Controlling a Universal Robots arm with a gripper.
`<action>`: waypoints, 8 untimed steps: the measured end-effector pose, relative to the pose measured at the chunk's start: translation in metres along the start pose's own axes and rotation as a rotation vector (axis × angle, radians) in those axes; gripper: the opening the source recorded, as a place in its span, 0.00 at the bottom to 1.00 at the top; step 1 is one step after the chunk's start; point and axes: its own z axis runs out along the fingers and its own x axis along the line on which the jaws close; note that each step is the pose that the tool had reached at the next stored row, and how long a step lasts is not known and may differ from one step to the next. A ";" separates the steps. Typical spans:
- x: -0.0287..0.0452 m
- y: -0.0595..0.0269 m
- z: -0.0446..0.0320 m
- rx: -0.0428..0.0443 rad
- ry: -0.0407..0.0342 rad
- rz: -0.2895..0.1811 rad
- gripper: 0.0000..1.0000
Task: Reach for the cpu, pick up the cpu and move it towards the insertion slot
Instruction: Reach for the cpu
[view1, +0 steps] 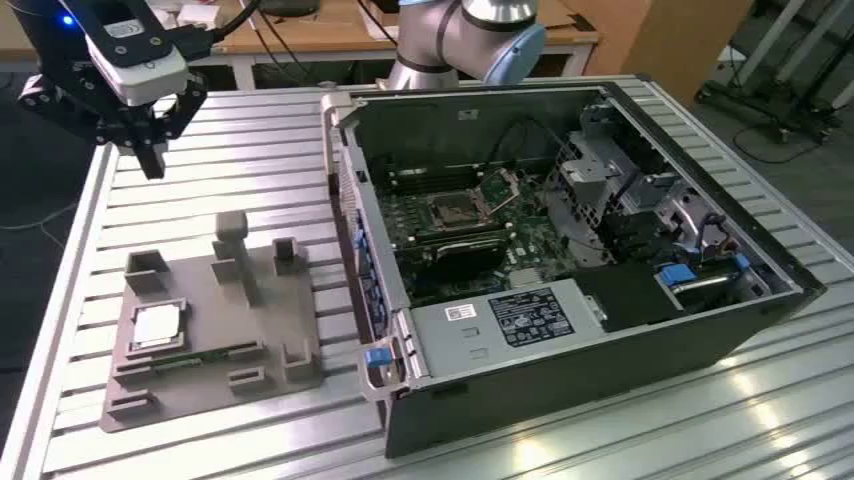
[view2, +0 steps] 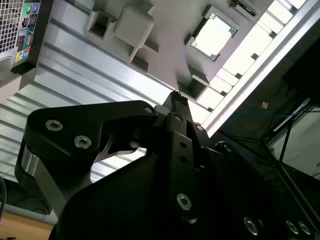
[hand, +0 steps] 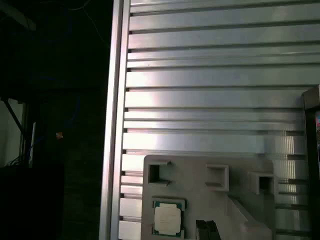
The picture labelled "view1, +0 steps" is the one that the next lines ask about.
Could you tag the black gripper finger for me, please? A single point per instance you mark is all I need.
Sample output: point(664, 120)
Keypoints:
point(67, 100)
point(190, 95)

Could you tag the CPU with silver top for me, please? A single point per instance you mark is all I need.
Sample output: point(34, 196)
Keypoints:
point(157, 324)

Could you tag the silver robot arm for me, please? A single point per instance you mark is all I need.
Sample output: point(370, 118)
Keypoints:
point(427, 30)

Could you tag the black RAM slot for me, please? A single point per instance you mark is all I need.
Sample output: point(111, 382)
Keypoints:
point(434, 183)
point(434, 190)
point(434, 171)
point(434, 177)

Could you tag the CPU socket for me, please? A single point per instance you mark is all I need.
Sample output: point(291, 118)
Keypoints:
point(454, 210)

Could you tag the white cardboard box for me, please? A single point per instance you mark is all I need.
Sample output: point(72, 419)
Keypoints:
point(199, 14)

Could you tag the wooden desk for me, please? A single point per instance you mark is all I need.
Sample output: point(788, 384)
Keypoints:
point(321, 35)

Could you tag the blue card retainer clip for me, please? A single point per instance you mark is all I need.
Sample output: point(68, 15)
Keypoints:
point(358, 239)

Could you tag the gray parts rack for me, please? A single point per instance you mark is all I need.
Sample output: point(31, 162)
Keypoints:
point(201, 300)

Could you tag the green RAM stick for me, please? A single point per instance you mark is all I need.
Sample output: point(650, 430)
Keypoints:
point(194, 361)

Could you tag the black graphics card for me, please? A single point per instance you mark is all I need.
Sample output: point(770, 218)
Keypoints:
point(467, 262)

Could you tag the green motherboard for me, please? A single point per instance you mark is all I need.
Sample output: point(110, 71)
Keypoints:
point(528, 250)

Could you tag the blue case latch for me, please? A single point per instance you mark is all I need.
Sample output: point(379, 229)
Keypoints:
point(377, 357)

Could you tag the silver metal disk bay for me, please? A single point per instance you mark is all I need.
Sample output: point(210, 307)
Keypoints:
point(588, 175)

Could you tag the silver chipset heatsink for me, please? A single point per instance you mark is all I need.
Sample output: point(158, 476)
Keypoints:
point(528, 277)

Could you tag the gray power supply unit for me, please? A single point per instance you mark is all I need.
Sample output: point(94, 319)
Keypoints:
point(467, 345)

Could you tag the brown wooden cabinet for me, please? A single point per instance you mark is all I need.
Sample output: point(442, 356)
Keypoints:
point(668, 35)

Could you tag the black wheeled stand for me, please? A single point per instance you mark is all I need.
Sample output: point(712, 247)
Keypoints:
point(754, 102)

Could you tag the open black PC case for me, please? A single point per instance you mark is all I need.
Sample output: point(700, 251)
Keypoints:
point(601, 400)

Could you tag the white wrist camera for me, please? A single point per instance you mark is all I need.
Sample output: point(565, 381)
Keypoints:
point(147, 80)

